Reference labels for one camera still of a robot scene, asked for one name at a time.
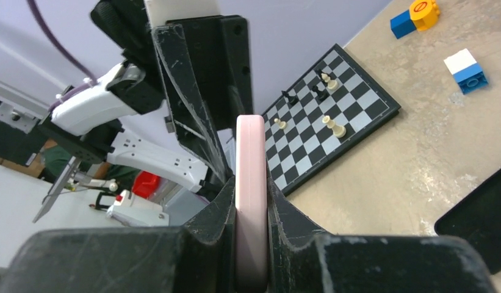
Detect orange toy piece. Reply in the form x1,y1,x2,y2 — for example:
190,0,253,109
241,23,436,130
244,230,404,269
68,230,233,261
409,0,441,31

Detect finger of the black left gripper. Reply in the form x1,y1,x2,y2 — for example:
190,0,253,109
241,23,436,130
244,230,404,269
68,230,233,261
151,24,231,184

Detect black chess piece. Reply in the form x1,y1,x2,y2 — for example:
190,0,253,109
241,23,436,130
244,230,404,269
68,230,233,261
281,91,299,106
311,85,329,101

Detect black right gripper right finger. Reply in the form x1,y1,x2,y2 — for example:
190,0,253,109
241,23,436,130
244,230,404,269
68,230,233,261
267,179,496,292

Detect red and white background device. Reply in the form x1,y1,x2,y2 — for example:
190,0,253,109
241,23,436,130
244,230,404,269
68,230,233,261
85,172,170,227

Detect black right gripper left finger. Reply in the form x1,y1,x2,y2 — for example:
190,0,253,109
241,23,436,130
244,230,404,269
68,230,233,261
0,179,235,292

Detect black and white chessboard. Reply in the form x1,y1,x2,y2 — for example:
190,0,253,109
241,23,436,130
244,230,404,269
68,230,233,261
262,44,401,196

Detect white chess pawn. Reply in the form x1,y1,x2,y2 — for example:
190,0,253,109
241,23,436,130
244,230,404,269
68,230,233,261
274,118,287,130

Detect white chess piece tall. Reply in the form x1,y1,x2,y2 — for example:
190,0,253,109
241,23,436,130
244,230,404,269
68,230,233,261
322,115,347,138

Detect white and blue toy brick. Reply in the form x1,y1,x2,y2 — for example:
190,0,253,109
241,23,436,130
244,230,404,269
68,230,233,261
444,48,489,95

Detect black phone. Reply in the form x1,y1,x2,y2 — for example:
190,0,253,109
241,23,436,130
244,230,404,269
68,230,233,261
434,169,501,275

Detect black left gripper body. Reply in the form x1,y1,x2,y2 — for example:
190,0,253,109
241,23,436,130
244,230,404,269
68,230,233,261
165,15,253,131

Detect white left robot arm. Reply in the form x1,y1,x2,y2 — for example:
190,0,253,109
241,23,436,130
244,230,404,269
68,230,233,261
39,1,253,197

